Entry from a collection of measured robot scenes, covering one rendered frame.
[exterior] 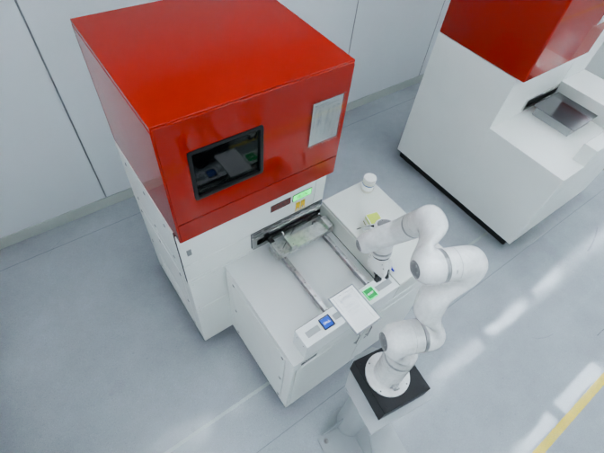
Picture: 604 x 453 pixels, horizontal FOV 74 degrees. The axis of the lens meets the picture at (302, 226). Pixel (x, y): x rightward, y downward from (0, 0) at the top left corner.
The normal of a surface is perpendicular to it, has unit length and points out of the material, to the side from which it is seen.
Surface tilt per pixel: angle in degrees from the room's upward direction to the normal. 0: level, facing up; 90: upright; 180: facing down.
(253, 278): 0
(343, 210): 0
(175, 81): 0
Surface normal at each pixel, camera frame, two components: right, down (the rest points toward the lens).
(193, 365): 0.08, -0.61
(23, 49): 0.58, 0.68
